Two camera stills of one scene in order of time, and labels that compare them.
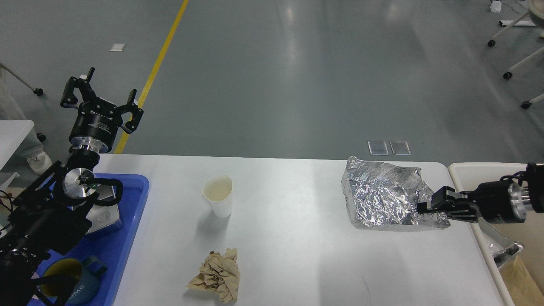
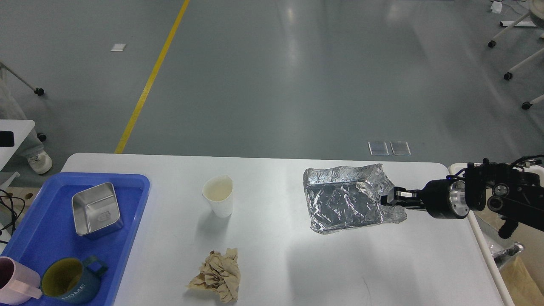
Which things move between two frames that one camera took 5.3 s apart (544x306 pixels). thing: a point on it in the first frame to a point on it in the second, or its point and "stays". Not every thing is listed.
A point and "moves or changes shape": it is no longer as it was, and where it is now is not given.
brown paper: x=220 y=274 stays
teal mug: x=87 y=272 stays
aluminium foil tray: x=381 y=196 moves or changes shape
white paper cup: x=217 y=190 stays
